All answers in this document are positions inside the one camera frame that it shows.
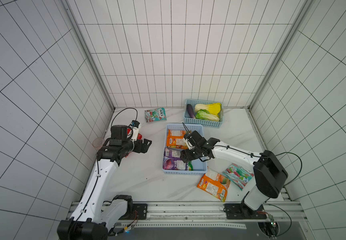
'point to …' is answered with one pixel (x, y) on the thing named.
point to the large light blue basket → (199, 166)
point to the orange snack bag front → (214, 183)
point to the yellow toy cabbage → (214, 108)
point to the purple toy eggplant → (190, 111)
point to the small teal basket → (189, 120)
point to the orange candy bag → (175, 139)
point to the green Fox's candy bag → (190, 167)
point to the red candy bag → (139, 137)
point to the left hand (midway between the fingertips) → (141, 143)
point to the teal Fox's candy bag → (155, 114)
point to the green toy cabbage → (204, 115)
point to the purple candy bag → (172, 160)
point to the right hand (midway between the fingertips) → (181, 157)
